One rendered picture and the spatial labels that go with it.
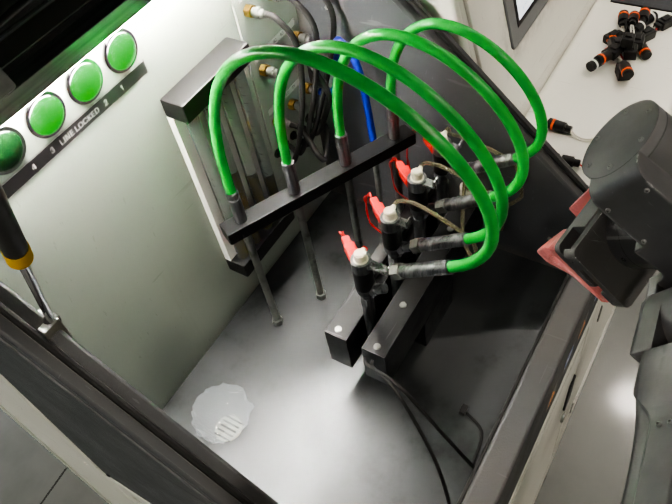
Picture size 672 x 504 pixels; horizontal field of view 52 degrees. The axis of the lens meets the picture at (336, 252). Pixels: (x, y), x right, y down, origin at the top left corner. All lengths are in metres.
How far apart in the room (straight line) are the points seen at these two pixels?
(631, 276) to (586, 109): 0.78
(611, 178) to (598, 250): 0.12
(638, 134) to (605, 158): 0.02
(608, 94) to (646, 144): 0.92
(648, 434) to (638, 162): 0.15
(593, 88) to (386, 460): 0.75
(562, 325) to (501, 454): 0.22
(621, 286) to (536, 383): 0.45
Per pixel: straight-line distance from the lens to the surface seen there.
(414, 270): 0.83
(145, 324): 1.05
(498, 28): 1.16
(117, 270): 0.96
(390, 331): 0.99
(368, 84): 0.66
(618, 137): 0.45
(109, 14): 0.81
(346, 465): 1.07
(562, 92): 1.34
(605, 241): 0.54
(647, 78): 1.39
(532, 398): 0.98
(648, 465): 0.38
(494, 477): 0.93
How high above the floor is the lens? 1.82
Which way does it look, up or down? 51 degrees down
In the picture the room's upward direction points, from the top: 12 degrees counter-clockwise
